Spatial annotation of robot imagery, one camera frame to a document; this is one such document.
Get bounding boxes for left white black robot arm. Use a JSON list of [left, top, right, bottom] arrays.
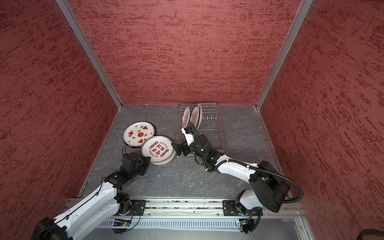
[[31, 153, 151, 240]]

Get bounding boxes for right small circuit board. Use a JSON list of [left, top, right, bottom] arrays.
[[237, 219, 255, 234]]

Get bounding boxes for patterned white plate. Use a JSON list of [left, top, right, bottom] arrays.
[[141, 136, 175, 157]]

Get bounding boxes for left small circuit board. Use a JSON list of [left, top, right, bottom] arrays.
[[113, 219, 132, 228]]

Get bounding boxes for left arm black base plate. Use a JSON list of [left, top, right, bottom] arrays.
[[118, 200, 147, 216]]

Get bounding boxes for aluminium corner post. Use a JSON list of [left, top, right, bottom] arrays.
[[256, 0, 313, 111], [56, 0, 123, 111]]

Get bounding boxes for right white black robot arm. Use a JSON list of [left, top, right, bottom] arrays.
[[172, 135, 290, 213]]

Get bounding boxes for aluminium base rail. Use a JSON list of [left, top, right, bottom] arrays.
[[67, 197, 305, 219]]

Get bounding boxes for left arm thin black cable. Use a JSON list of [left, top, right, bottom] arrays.
[[38, 146, 127, 235]]

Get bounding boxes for watermelon plate blue rim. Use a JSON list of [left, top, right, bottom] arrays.
[[123, 122, 156, 148]]

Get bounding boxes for orange sunburst white plate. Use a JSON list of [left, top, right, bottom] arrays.
[[182, 106, 190, 129]]

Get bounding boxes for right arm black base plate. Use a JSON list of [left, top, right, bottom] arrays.
[[222, 200, 263, 217]]

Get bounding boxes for right aluminium corner post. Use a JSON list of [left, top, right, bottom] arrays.
[[256, 0, 313, 111]]

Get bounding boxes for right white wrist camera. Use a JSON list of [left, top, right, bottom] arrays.
[[181, 125, 195, 146]]

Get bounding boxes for black hose bottom right corner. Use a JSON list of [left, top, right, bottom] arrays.
[[356, 228, 384, 240]]

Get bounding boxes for white plate red black characters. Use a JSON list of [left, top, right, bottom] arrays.
[[150, 150, 176, 166]]

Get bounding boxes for white perforated cable tray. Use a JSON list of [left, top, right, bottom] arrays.
[[98, 218, 244, 232]]

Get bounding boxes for steel wire dish rack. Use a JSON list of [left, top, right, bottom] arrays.
[[174, 103, 227, 153]]

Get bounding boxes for left aluminium corner post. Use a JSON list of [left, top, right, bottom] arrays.
[[56, 0, 123, 111]]

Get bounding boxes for small circuit board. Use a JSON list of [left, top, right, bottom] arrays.
[[237, 219, 255, 234], [113, 219, 132, 228]]

